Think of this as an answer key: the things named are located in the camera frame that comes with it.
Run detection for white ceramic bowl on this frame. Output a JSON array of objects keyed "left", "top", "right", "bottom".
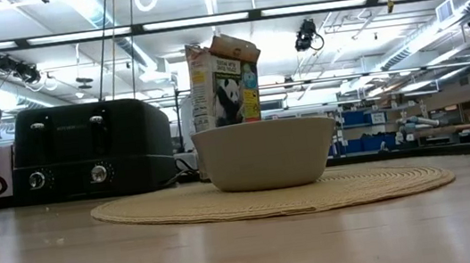
[{"left": 190, "top": 112, "right": 343, "bottom": 199}]

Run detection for panda cereal box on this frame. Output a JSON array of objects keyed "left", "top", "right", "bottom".
[{"left": 181, "top": 29, "right": 270, "bottom": 133}]

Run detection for round woven tan placemat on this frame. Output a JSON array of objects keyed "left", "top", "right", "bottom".
[{"left": 87, "top": 152, "right": 458, "bottom": 241}]

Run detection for black overhead rig beam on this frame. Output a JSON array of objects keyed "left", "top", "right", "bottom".
[{"left": 0, "top": 0, "right": 432, "bottom": 53}]

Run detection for blue storage bins shelf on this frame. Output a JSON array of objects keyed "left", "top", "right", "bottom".
[{"left": 325, "top": 104, "right": 402, "bottom": 158}]

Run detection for black four-slot toaster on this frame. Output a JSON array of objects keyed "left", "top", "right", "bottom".
[{"left": 3, "top": 92, "right": 180, "bottom": 210}]

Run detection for black toaster power cord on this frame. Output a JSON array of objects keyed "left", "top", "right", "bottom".
[{"left": 169, "top": 153, "right": 202, "bottom": 187}]

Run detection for black ceiling-mounted camera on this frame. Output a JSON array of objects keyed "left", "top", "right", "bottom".
[
  {"left": 0, "top": 50, "right": 43, "bottom": 88},
  {"left": 292, "top": 16, "right": 326, "bottom": 53}
]

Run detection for black metal table frame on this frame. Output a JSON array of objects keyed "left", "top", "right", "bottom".
[{"left": 326, "top": 141, "right": 470, "bottom": 177}]

